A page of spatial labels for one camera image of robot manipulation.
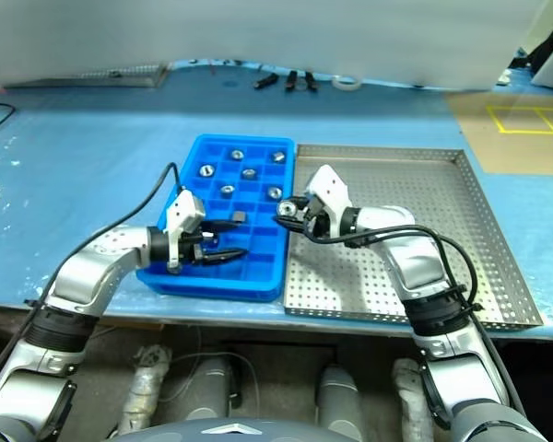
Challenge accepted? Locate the brown cardboard sheet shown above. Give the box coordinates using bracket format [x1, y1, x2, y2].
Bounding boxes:
[444, 90, 553, 177]

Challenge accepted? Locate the grey rounded cylinder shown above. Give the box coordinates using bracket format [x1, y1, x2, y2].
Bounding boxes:
[183, 355, 235, 421]
[316, 365, 362, 430]

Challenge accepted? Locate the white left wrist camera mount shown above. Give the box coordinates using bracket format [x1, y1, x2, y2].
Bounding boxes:
[165, 190, 207, 276]

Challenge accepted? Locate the thin white floor cable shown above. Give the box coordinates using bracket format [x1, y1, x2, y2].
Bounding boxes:
[159, 324, 262, 404]

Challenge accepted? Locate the white tape roll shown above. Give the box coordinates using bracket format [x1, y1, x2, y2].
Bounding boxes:
[331, 74, 362, 92]

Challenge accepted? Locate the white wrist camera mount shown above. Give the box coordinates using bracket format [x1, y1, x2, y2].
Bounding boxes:
[302, 164, 354, 244]
[165, 190, 207, 276]

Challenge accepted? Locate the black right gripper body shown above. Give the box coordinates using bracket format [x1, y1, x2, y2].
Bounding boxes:
[300, 194, 332, 240]

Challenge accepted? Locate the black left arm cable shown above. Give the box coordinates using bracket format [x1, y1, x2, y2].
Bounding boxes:
[0, 161, 186, 389]

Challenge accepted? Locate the long perforated metal tray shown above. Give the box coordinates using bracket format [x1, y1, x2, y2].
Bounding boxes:
[2, 61, 170, 90]

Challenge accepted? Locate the white wrapped foot shape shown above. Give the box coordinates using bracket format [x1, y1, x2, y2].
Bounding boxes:
[390, 356, 433, 442]
[121, 343, 174, 435]

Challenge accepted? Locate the blue compartment tray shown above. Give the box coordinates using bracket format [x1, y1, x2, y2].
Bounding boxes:
[135, 133, 298, 303]

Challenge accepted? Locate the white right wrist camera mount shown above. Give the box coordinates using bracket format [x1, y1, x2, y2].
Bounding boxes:
[302, 164, 354, 244]

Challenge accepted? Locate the grey robot torso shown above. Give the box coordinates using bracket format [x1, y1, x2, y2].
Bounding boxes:
[113, 416, 338, 442]

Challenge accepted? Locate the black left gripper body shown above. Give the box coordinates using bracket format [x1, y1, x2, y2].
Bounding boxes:
[179, 227, 219, 268]

